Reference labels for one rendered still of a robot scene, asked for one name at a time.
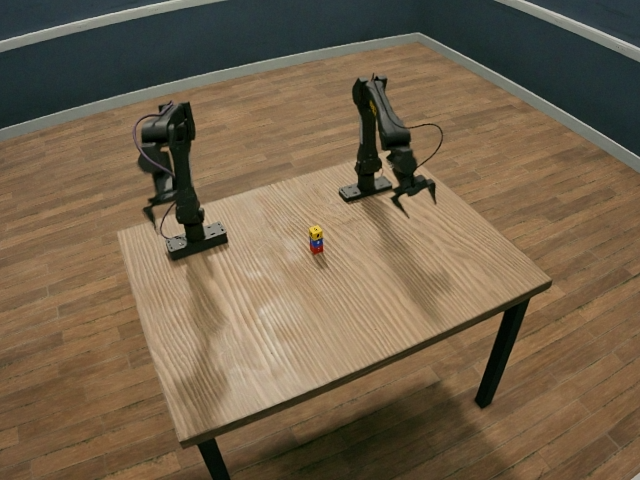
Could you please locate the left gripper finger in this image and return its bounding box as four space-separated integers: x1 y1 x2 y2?
426 184 436 205
392 201 408 220

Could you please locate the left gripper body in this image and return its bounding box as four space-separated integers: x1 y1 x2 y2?
389 173 434 203

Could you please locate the blue block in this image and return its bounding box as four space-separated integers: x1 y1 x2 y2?
309 235 323 248

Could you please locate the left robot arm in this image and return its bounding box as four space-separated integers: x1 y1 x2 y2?
339 75 416 200

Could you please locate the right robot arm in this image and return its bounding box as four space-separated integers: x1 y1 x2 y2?
142 101 227 254

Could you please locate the yellow block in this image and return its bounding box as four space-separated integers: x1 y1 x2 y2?
309 225 323 241

